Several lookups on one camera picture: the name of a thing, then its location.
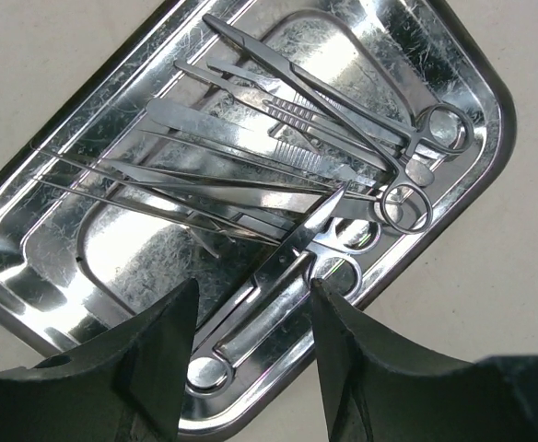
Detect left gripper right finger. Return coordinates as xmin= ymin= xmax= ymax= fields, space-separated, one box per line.
xmin=310 ymin=279 xmax=538 ymax=441

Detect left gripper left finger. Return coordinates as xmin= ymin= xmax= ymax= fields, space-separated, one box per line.
xmin=0 ymin=279 xmax=199 ymax=441

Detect small steel scissors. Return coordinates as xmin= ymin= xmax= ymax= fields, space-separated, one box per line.
xmin=187 ymin=184 xmax=361 ymax=396

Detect beige surgical wrap cloth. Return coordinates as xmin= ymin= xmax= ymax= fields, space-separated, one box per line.
xmin=0 ymin=0 xmax=538 ymax=442

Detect steel forceps with ring handles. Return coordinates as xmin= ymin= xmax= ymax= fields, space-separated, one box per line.
xmin=235 ymin=215 xmax=381 ymax=304

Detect thin steel probe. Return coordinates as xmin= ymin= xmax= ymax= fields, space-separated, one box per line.
xmin=31 ymin=145 xmax=390 ymax=245

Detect long steel scissors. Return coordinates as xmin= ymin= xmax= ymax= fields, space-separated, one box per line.
xmin=203 ymin=14 xmax=474 ymax=234

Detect steel tweezers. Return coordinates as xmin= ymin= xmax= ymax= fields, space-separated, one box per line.
xmin=146 ymin=99 xmax=378 ymax=187

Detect stainless steel instrument tray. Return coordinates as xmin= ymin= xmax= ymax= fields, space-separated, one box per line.
xmin=0 ymin=1 xmax=516 ymax=441

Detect steel hemostat clamp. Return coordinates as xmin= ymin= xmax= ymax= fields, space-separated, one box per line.
xmin=380 ymin=102 xmax=474 ymax=234

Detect steel scalpel handle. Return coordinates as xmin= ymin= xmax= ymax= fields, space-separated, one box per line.
xmin=174 ymin=60 xmax=386 ymax=169

